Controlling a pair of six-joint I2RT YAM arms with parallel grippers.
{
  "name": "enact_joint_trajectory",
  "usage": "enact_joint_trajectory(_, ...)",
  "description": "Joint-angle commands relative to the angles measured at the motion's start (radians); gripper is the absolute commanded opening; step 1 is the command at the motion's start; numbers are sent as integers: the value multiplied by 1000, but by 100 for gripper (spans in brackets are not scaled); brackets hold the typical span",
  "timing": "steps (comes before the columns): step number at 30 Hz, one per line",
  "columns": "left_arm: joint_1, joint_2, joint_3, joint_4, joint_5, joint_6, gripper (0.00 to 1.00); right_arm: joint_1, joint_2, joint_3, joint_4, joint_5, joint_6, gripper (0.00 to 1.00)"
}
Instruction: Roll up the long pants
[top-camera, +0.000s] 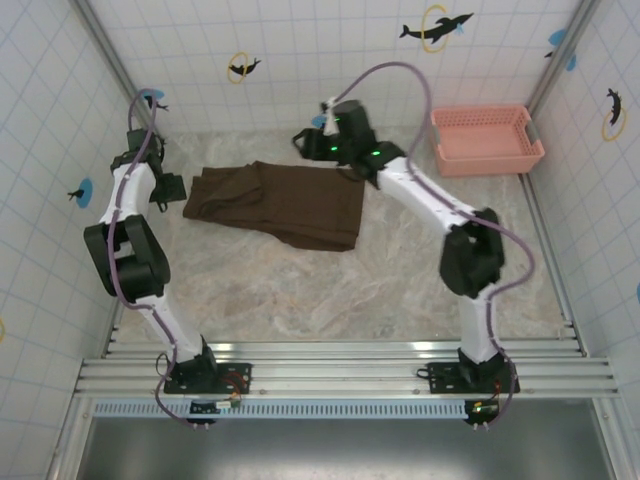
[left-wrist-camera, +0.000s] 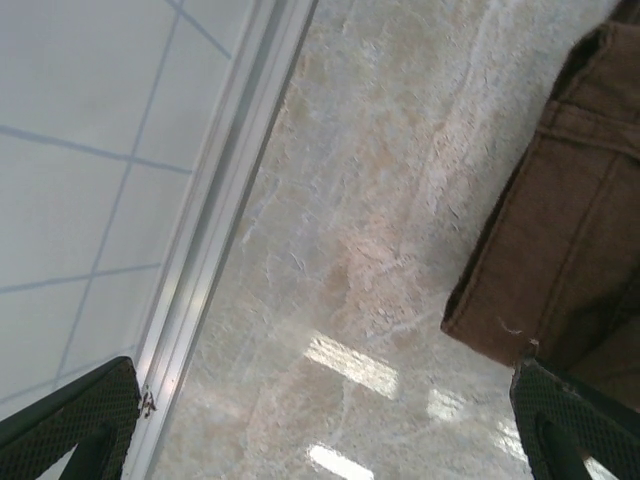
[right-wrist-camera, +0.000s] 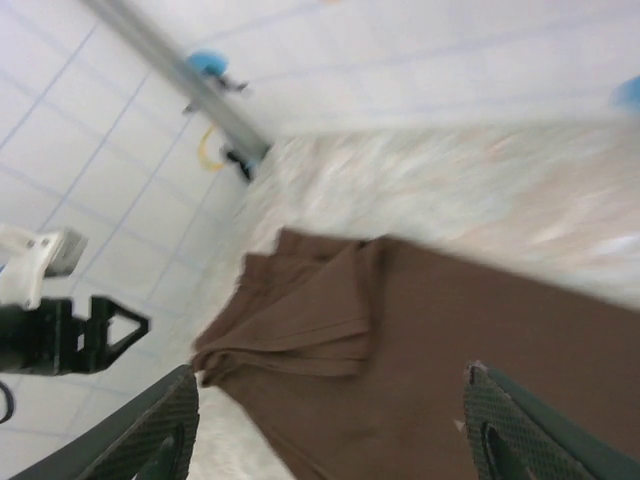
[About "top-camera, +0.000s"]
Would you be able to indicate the blue oval seal sticker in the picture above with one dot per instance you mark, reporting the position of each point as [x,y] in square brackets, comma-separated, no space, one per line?
[85,192]
[317,121]

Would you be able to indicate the brown long pants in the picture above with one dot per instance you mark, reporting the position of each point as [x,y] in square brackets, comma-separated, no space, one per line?
[300,205]

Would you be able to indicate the aluminium corner post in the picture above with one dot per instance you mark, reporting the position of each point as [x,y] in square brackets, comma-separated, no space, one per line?
[115,67]
[565,55]

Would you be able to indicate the pink plastic basket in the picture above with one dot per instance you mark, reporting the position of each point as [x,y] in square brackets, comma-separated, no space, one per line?
[482,142]

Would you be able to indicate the aluminium rail beam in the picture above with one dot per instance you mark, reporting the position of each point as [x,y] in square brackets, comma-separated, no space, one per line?
[340,370]

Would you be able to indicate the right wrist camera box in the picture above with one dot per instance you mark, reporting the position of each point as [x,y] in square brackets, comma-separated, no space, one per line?
[329,117]

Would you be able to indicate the blue oval shark sticker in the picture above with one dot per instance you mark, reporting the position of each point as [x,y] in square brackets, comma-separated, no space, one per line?
[161,95]

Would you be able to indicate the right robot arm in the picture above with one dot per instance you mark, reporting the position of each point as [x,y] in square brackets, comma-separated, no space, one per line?
[425,192]

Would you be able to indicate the grey metal sheet panel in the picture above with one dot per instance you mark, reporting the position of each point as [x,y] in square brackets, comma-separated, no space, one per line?
[350,450]

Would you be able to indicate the small black controller board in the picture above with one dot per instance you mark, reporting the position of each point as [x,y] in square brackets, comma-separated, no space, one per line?
[215,406]
[482,409]

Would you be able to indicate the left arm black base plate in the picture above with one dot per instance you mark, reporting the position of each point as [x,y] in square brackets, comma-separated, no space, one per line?
[230,380]

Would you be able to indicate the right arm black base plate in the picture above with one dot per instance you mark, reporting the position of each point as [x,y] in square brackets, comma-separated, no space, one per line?
[440,380]

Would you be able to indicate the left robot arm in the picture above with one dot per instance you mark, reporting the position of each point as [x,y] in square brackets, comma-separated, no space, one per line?
[135,190]

